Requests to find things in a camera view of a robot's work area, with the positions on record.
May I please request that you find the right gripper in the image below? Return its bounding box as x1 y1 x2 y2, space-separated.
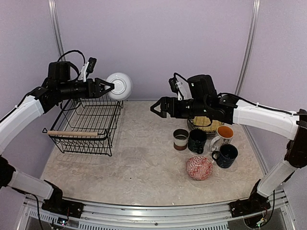
150 96 209 119

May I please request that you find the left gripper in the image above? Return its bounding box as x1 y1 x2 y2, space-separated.
58 77 114 100

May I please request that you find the plain white bowl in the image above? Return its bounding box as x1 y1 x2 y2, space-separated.
106 72 133 101

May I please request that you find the grey deer print plate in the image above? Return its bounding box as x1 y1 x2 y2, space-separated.
187 119 216 137

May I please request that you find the brown striped ceramic cup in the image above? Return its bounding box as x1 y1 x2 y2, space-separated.
173 129 189 150

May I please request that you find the dark green ceramic mug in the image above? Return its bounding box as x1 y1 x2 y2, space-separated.
188 129 207 154

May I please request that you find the white floral print mug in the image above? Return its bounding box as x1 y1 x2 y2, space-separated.
209 125 234 152

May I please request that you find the blue patterned white bowl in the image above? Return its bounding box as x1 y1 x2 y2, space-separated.
186 156 213 181

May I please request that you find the navy blue ceramic mug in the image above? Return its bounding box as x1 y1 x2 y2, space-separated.
212 144 238 169

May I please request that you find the woven bamboo plate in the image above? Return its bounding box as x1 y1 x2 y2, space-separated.
192 116 224 133

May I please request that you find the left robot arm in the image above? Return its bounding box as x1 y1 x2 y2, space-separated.
0 78 115 213

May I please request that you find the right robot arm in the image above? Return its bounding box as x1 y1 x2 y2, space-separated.
150 93 307 213

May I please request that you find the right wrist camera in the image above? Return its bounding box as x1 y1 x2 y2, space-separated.
168 72 188 101

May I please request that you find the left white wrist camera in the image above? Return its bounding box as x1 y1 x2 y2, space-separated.
77 57 97 82

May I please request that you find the black wire dish rack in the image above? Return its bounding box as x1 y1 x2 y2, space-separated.
42 95 124 156

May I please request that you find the left aluminium frame post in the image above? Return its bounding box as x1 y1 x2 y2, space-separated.
48 0 64 57

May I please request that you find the aluminium frame post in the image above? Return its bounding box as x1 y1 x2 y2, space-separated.
48 0 64 57
235 0 261 95

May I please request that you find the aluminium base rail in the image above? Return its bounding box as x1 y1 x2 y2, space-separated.
15 190 297 230

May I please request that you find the right aluminium frame post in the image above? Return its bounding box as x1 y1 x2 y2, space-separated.
235 0 261 95

